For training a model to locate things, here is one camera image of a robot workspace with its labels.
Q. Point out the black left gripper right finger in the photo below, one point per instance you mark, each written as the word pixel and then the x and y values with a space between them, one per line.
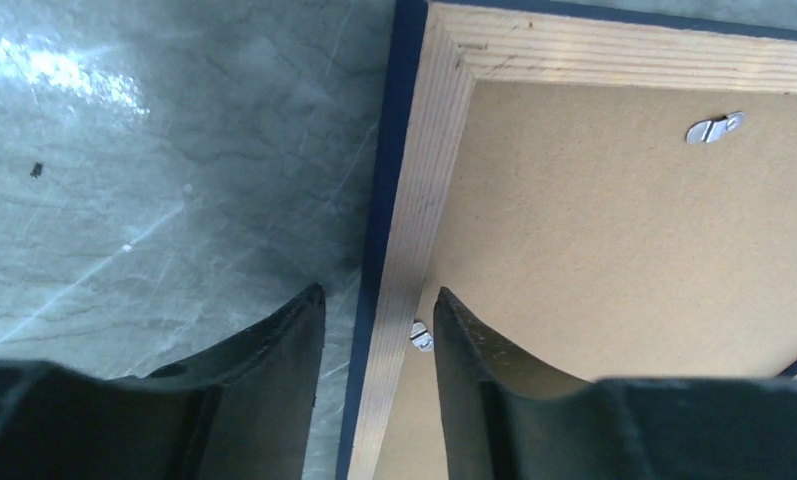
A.
pixel 506 414

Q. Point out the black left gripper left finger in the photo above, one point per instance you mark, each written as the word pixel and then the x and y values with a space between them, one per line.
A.
pixel 240 409

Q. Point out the blue photo frame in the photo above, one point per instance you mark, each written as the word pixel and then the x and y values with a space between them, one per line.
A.
pixel 439 51

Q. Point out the brown frame backing board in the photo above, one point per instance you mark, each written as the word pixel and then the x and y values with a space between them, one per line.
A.
pixel 612 233

